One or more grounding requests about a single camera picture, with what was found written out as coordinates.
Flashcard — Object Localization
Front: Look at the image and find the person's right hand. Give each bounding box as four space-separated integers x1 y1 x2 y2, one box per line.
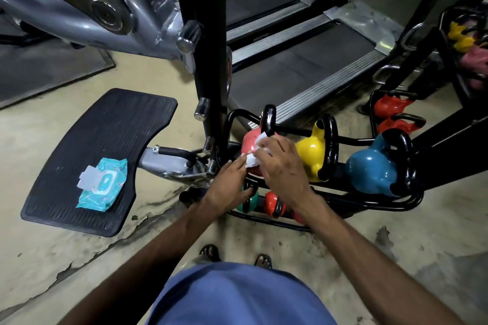
254 134 318 211

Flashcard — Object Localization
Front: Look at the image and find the person's left hand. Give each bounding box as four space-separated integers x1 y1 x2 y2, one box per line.
204 154 255 219

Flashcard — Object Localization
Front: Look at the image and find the white wet wipe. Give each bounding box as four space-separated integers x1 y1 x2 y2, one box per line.
246 132 273 168

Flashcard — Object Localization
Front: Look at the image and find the person's right forearm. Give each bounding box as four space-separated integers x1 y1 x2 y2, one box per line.
297 194 466 325

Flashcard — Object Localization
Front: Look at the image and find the person's left forearm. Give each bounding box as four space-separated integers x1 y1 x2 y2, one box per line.
57 199 222 325

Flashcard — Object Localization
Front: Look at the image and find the small green kettlebell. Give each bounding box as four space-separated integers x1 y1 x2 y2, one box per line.
236 183 260 214

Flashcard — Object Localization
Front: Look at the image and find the person's left sandalled foot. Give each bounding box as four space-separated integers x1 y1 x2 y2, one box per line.
199 243 222 264

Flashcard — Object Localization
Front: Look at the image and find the person's sandalled foot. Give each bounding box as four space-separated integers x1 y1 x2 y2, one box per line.
254 253 273 270
199 243 222 264

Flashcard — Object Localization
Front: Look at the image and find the person's right sandalled foot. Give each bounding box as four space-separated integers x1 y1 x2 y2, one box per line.
254 253 273 270

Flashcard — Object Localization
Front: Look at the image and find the treadmill with silver side rails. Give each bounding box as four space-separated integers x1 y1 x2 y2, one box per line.
228 0 405 125

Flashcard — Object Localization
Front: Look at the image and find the person's blue shirt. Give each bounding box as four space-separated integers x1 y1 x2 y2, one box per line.
146 262 338 325

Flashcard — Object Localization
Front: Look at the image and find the black kettlebell rack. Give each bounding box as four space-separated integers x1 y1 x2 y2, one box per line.
222 108 425 233

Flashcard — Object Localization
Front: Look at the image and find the teal wet wipes pack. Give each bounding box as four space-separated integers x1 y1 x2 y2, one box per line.
76 157 129 212

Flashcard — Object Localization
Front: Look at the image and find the black ribbed rubber footplate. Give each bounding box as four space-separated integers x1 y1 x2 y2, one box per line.
21 88 179 238

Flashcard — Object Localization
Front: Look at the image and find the treadmill with grey deck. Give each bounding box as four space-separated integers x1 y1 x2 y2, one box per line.
225 0 319 44

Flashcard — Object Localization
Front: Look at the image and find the black tall weight rack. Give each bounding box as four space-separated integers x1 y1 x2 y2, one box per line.
356 0 488 192

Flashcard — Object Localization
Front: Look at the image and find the black floor mat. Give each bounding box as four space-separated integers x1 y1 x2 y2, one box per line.
0 16 116 110

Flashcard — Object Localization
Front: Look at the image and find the pink kettlebell with black handle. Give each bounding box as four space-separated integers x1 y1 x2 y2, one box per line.
240 104 277 177

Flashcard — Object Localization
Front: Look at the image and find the yellow kettlebell with black handle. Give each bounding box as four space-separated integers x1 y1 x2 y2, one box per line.
295 113 340 184

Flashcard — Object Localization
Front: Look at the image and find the silver footplate bracket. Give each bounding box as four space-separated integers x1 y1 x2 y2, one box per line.
138 136 219 188

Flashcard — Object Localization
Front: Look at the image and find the blue kettlebell with black handle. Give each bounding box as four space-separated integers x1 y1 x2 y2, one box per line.
345 128 419 199

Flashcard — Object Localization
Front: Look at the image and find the black upright machine post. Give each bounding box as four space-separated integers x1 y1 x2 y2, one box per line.
167 0 230 163

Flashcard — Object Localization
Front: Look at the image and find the red kettlebell with black handle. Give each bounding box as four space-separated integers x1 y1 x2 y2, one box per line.
373 93 415 120
377 113 427 136

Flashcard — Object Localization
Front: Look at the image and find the silver exercise machine frame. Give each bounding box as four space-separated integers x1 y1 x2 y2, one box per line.
0 0 203 75

